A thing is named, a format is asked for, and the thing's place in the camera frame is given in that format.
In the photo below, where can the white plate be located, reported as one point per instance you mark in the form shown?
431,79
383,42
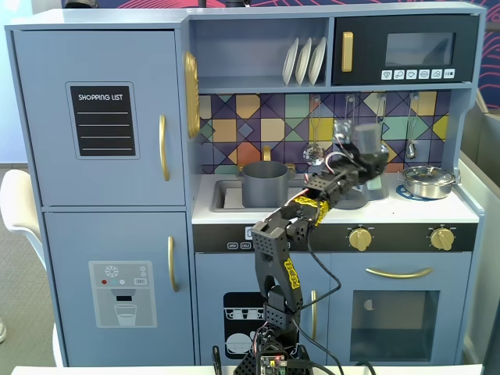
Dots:
304,58
317,58
290,62

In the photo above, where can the gray pot lid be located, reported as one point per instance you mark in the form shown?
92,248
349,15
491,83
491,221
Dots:
353,203

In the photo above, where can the blue oven door with window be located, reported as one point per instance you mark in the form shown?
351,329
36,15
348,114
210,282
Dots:
340,312

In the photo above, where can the steel ladle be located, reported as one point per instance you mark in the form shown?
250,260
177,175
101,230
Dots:
383,149

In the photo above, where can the black shopping list board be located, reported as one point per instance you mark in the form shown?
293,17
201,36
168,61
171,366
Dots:
101,117

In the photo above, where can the gold toy phone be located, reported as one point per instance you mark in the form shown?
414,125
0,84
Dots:
191,93

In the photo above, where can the gray salt shaker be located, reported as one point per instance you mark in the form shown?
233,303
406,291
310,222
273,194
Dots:
367,138

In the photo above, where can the steel serving spoon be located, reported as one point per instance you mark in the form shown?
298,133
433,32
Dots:
410,150

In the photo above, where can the dark round object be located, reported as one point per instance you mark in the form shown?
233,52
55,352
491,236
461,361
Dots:
80,3
236,2

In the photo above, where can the steel slotted spatula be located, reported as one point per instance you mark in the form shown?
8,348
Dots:
346,117

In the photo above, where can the steel pot with lid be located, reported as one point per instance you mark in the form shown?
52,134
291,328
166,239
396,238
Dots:
429,183

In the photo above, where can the digital clock display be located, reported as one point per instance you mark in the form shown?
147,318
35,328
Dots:
248,233

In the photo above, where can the white chair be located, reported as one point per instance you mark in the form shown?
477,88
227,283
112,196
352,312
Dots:
19,203

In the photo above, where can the gray plastic pot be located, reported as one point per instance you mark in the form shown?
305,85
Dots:
265,187

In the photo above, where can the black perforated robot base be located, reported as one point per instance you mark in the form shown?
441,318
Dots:
244,367

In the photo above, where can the white shoe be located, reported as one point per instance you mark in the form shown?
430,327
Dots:
2,332

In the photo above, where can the blue wooden toy kitchen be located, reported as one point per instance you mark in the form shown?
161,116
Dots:
250,54

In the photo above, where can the gold faucet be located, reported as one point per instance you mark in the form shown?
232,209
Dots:
266,153

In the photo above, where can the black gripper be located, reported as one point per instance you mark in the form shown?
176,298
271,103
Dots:
370,161

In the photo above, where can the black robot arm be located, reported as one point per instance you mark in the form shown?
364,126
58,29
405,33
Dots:
273,250

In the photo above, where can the robot controller board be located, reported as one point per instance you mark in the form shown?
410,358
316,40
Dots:
273,363

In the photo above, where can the blue fridge door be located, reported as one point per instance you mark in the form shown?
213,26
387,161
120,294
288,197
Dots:
47,176

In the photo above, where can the gray sink basin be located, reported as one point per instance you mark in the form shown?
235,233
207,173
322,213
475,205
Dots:
218,195

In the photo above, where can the gold stove knob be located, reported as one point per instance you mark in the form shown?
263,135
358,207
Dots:
360,239
442,239

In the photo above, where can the steel skimmer spoon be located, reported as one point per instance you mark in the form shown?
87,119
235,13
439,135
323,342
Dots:
312,154

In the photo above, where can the blue freezer door with dispenser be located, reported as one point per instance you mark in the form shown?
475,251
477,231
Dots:
70,242

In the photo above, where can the black toy microwave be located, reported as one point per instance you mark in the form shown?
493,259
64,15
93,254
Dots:
367,51

